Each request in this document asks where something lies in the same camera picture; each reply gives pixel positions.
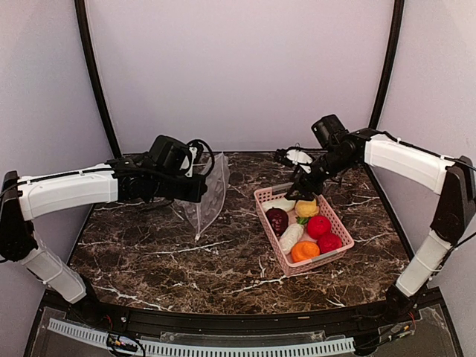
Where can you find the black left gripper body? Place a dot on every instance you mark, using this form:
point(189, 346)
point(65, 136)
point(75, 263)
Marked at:
point(167, 186)

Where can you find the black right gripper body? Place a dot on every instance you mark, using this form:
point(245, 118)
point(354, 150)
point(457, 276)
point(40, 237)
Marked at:
point(333, 163)

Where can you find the yellow peach toy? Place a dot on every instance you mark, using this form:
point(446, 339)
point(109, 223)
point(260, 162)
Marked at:
point(307, 209)

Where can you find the red tomato toy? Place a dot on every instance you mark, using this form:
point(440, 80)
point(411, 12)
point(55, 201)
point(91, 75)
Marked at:
point(317, 226)

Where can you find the dark purple fruit toy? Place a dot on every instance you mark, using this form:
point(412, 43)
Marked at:
point(278, 219)

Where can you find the clear zip top bag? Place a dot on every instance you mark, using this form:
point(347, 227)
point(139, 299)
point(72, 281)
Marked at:
point(202, 215)

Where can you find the pink plastic basket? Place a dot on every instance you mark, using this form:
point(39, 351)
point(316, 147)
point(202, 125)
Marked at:
point(303, 234)

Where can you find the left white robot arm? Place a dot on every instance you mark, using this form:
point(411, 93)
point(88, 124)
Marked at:
point(25, 198)

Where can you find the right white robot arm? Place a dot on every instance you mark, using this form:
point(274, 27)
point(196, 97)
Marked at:
point(452, 179)

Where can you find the white radish with green leaf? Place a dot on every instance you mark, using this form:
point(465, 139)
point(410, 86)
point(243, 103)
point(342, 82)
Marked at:
point(285, 204)

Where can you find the white radish toy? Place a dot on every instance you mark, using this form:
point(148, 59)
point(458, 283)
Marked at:
point(292, 235)

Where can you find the red apple toy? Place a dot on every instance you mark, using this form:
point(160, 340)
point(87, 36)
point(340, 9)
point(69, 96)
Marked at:
point(329, 242)

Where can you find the orange tangerine toy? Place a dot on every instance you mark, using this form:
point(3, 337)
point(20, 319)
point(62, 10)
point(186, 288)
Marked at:
point(305, 250)

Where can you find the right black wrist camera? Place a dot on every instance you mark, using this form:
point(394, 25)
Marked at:
point(329, 131)

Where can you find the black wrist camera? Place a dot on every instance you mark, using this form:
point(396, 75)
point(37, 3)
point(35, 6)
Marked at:
point(170, 155)
point(329, 131)

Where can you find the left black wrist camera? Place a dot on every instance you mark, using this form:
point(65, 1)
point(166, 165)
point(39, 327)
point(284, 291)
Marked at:
point(170, 155)

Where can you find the right black frame post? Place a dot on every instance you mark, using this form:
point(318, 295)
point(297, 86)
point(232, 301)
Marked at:
point(387, 68)

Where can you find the black frame post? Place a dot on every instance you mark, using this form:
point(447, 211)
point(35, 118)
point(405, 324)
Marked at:
point(94, 77)
point(387, 68)

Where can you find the white slotted cable duct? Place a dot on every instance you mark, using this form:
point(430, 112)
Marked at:
point(182, 344)

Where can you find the left black frame post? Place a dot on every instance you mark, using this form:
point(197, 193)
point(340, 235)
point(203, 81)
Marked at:
point(94, 77)

